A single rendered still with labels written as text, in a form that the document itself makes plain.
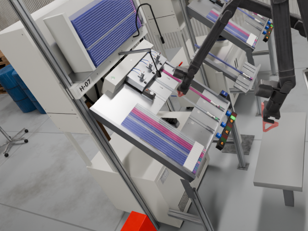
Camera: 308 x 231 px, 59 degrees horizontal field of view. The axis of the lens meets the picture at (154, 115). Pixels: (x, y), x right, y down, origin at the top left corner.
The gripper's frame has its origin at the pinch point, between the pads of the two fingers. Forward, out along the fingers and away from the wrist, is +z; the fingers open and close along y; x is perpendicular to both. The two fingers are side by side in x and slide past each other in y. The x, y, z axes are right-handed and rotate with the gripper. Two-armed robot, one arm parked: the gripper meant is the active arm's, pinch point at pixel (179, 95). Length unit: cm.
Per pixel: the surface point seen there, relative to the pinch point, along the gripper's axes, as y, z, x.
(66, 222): 75, 149, -36
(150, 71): 1.9, -7.8, -24.1
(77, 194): 45, 157, -46
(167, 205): 49, 51, 31
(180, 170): 49, 2, 23
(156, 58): -10.2, -8.7, -26.2
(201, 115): 4.5, 2.0, 19.4
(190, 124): 16.3, 1.6, 15.6
